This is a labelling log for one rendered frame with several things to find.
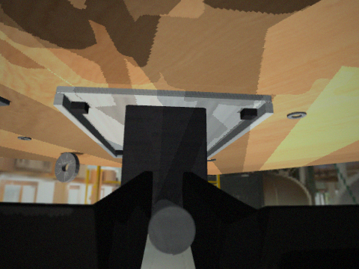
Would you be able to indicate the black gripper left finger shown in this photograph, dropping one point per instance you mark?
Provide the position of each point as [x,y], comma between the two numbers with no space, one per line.
[110,234]

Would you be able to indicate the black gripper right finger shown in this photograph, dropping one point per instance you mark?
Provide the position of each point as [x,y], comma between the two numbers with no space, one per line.
[233,235]

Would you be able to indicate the grey flat bar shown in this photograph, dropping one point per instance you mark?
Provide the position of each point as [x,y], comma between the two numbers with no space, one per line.
[4,101]

